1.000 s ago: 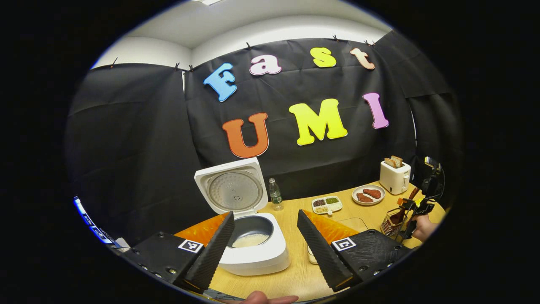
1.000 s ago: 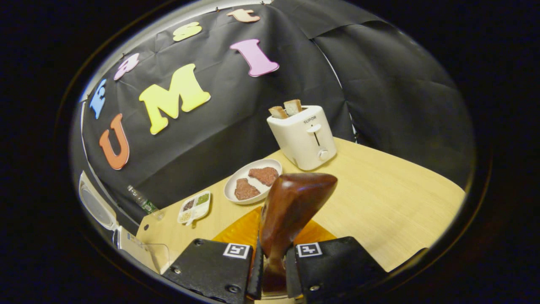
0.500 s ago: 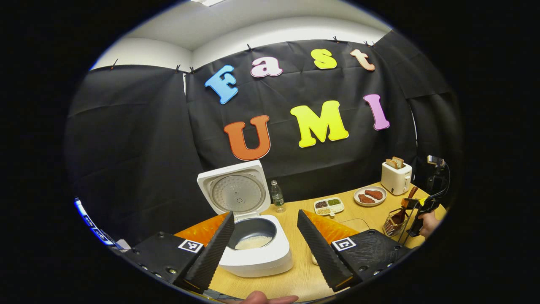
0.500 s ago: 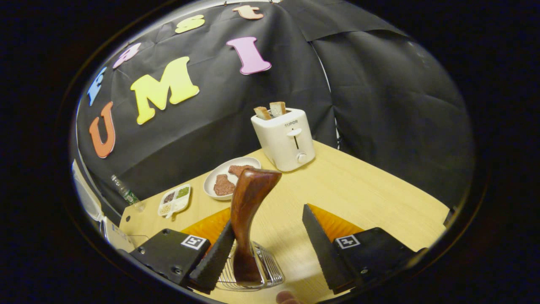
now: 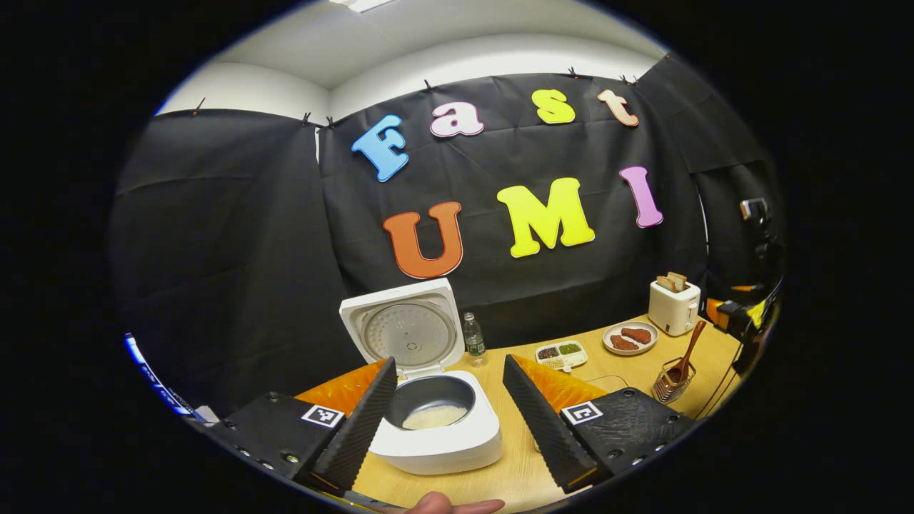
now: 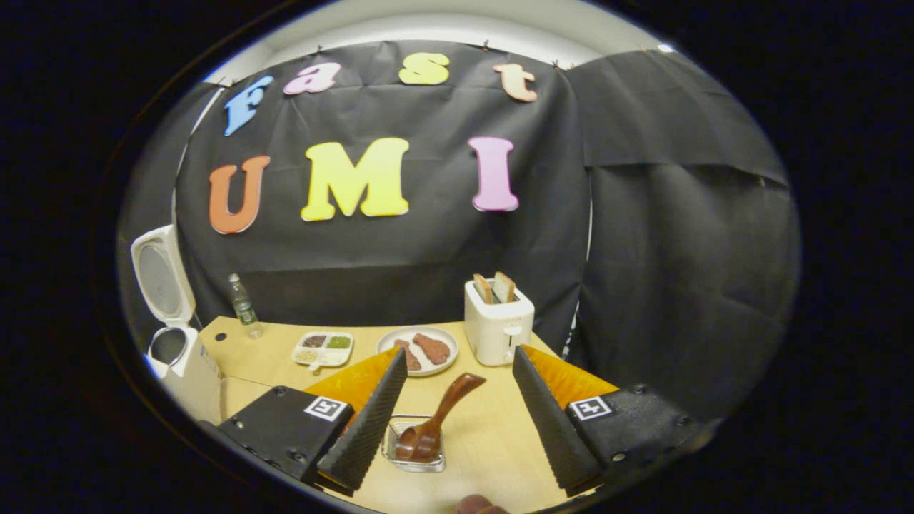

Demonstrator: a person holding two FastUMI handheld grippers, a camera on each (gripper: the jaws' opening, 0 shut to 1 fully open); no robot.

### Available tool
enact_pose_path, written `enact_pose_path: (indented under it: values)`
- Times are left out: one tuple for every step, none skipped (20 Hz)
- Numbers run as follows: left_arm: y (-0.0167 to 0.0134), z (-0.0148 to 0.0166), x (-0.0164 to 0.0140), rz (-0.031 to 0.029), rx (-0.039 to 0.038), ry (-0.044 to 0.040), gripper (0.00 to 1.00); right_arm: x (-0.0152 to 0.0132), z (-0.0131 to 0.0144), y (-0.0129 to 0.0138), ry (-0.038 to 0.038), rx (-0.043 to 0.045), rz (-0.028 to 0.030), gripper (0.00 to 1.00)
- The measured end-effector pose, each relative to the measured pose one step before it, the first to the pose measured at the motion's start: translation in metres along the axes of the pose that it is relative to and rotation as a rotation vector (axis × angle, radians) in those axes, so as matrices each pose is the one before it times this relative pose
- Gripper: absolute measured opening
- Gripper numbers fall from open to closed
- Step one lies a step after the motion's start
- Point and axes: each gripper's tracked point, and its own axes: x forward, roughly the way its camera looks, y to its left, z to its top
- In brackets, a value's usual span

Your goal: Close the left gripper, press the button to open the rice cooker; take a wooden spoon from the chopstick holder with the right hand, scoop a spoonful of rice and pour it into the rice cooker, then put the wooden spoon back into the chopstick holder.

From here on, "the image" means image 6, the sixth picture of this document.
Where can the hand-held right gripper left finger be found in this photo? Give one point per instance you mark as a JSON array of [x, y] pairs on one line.
[[371, 421]]

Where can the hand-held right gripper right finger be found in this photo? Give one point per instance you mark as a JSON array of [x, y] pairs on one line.
[[546, 421]]

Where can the brown wooden spoon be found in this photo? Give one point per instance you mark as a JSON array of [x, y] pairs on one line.
[[446, 407]]

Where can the white rice cooker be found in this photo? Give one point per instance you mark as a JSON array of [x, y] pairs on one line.
[[193, 385]]

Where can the white divided bean dish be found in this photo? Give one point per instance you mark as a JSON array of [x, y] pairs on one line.
[[323, 348]]

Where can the white round plate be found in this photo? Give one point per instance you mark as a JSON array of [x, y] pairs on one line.
[[443, 368]]

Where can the white toaster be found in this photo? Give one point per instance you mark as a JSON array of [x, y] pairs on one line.
[[496, 335]]

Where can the toast slice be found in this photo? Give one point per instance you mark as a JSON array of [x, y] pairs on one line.
[[504, 287], [484, 289]]

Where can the black backdrop cloth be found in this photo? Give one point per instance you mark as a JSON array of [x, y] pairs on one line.
[[400, 264]]

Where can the clear plastic water bottle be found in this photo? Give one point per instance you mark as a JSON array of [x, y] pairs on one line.
[[246, 314]]

